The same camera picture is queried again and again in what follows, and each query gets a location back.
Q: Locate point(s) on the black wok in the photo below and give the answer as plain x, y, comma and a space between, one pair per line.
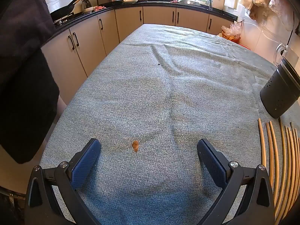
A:
62, 11

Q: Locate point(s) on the beige kitchen cabinets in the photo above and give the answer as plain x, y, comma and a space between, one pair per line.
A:
93, 42

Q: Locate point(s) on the pink cloth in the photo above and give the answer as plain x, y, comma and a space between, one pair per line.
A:
99, 8

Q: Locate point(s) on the small white bowl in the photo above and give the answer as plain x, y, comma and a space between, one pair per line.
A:
88, 10

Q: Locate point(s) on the plastic bags with food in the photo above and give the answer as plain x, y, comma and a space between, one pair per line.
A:
232, 31

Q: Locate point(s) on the bunch of wooden chopsticks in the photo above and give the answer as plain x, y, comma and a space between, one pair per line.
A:
291, 150

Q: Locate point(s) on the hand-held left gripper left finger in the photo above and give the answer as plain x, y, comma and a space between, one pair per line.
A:
85, 164

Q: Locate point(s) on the red basin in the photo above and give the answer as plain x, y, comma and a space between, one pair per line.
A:
245, 47

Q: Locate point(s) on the gas stove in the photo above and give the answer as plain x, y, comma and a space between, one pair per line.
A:
64, 20

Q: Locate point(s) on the black kitchen countertop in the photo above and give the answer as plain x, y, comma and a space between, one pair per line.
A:
105, 10

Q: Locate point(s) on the steel kettle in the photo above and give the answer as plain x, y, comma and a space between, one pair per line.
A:
86, 4

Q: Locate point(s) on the black perforated utensil holder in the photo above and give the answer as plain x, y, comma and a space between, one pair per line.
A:
279, 93

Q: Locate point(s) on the grey-blue woven tablecloth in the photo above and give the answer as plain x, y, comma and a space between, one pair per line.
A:
164, 98

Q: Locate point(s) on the orange food scrap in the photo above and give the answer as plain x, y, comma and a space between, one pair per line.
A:
135, 146

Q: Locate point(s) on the white plate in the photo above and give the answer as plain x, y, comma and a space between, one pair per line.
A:
130, 0

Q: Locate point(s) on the clear glass pitcher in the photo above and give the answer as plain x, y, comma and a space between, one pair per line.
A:
290, 54

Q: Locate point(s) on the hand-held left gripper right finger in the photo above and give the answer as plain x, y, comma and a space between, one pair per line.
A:
212, 164

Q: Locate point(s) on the steel basin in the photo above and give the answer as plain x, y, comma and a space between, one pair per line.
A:
189, 1

